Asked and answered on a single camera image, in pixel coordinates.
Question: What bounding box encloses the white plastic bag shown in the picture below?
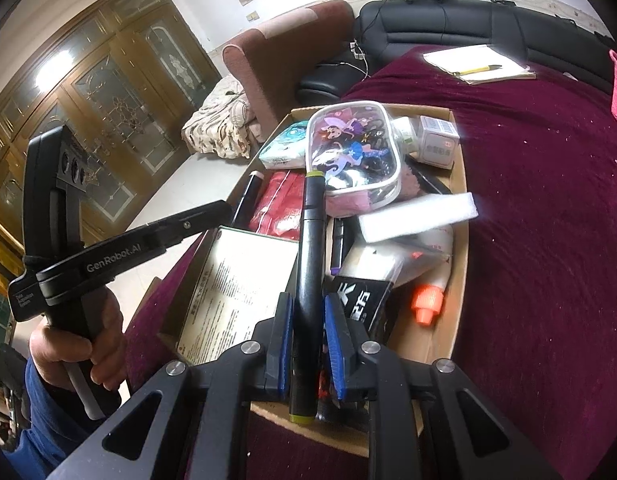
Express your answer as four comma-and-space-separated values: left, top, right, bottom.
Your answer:
333, 242, 414, 291

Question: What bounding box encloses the black packet with white print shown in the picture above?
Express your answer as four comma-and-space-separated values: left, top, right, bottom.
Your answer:
322, 275, 406, 346

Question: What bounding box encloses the wooden glass door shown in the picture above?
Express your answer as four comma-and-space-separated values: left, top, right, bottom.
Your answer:
0, 0, 224, 281

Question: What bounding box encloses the black marker pen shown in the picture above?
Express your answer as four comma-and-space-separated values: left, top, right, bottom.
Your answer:
288, 170, 326, 423

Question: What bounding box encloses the person's left hand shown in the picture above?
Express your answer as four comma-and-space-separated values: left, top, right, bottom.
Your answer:
29, 292, 129, 392

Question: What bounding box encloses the white notebook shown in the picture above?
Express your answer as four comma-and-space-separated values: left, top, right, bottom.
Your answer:
422, 44, 537, 86

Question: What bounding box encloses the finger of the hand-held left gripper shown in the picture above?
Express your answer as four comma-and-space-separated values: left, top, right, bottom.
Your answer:
147, 199, 234, 252

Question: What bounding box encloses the white bottle with orange cap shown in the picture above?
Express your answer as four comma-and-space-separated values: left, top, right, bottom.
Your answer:
409, 227, 456, 327

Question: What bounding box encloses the small white box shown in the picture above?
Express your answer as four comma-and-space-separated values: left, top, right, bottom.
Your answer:
419, 115, 461, 165

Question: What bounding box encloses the pink fluffy item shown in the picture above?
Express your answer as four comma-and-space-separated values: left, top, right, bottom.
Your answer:
324, 182, 389, 218

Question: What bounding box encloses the yellow pen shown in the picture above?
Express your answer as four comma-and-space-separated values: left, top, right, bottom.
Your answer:
452, 64, 503, 78

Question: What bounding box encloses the red plastic packet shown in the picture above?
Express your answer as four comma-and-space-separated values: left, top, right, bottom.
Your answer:
248, 170, 309, 241

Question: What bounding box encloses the teal tissue pack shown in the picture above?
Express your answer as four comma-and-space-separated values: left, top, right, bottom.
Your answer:
258, 120, 311, 170

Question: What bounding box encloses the black leather sofa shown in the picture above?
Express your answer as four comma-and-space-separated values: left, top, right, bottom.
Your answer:
296, 0, 617, 106

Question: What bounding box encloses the dark tube with beige cap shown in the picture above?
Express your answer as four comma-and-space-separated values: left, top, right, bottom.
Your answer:
232, 170, 265, 228

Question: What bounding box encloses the cardboard box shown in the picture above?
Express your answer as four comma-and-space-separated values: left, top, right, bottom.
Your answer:
158, 102, 471, 458

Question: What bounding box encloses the white charging cable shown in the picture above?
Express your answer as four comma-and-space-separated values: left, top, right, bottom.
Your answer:
315, 0, 404, 78

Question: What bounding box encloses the beige printed blanket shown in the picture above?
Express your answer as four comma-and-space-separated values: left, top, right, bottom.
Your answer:
181, 75, 264, 161

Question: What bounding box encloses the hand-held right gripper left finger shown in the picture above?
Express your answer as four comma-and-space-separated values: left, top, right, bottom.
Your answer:
47, 292, 295, 480

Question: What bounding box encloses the white green plastic bottle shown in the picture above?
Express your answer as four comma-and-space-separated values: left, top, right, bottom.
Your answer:
393, 116, 423, 158

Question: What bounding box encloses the black flat object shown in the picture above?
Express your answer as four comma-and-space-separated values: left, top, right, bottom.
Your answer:
403, 155, 454, 196

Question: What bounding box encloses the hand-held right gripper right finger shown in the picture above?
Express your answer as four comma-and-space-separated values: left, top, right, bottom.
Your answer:
323, 293, 560, 480

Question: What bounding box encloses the brown pink armchair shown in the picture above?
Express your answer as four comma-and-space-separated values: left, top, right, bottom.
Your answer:
222, 0, 356, 143

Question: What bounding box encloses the white printed flat box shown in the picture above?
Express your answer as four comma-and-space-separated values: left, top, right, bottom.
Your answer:
177, 226, 300, 366

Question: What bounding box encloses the person's left forearm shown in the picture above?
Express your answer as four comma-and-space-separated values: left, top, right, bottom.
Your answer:
3, 360, 109, 471

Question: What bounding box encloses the clear cartoon print pencil case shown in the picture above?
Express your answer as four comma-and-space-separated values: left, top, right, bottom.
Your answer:
306, 101, 405, 211

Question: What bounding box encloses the white foam strip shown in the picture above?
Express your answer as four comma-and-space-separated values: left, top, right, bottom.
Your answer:
358, 192, 480, 243

